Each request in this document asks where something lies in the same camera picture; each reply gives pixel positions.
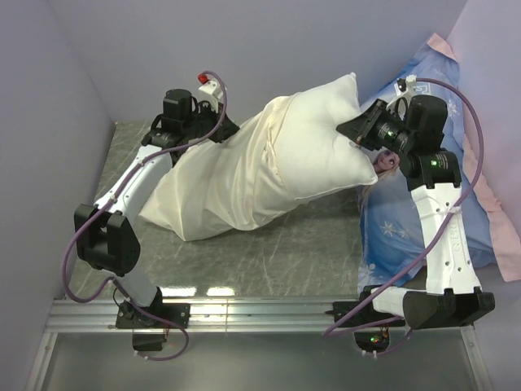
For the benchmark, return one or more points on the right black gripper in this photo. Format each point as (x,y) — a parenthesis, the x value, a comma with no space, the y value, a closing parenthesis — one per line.
(362,126)

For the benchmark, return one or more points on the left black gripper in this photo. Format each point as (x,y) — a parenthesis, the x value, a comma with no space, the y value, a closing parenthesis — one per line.
(226,127)

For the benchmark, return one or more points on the cream pillowcase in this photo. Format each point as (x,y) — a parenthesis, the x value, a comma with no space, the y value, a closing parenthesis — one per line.
(236,184)

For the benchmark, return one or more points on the white pillow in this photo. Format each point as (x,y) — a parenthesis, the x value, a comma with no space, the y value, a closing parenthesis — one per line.
(313,158)

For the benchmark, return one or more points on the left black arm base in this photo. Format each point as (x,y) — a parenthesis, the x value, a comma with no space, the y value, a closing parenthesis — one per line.
(129,317)

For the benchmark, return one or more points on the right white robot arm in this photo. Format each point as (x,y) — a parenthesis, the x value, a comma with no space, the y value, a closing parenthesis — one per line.
(453,296)

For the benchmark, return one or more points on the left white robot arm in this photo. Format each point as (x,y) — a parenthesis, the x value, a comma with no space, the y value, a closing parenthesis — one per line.
(105,236)

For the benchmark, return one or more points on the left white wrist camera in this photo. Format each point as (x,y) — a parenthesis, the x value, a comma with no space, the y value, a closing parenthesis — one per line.
(210,87)

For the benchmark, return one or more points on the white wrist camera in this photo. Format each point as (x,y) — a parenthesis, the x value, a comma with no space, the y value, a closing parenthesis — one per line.
(210,87)
(405,89)

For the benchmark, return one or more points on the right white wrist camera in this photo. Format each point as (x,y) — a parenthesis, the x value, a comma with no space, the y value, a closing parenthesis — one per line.
(405,89)

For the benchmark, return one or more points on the aluminium mounting rail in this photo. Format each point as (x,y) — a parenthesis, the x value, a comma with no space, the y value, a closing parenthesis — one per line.
(207,314)

